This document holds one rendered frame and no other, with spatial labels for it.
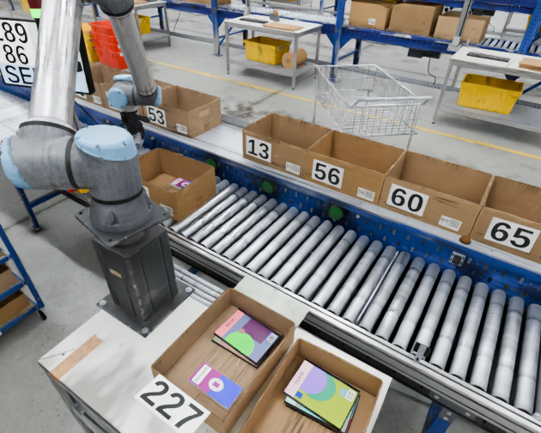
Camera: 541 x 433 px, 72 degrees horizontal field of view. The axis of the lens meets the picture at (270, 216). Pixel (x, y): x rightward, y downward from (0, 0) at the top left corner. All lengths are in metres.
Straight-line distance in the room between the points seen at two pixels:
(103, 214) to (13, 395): 1.45
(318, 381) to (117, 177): 0.84
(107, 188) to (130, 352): 0.57
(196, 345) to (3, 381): 1.38
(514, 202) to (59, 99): 1.80
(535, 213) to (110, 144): 1.71
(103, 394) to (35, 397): 1.06
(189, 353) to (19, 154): 0.78
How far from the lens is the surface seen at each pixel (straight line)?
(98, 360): 1.42
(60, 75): 1.30
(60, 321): 2.63
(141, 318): 1.45
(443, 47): 5.87
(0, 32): 2.23
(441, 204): 1.69
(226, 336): 1.34
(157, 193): 1.85
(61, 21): 1.39
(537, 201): 1.96
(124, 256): 1.23
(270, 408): 1.24
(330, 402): 1.22
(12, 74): 2.27
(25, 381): 2.46
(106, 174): 1.11
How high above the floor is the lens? 1.88
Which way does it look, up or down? 38 degrees down
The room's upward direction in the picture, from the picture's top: 2 degrees clockwise
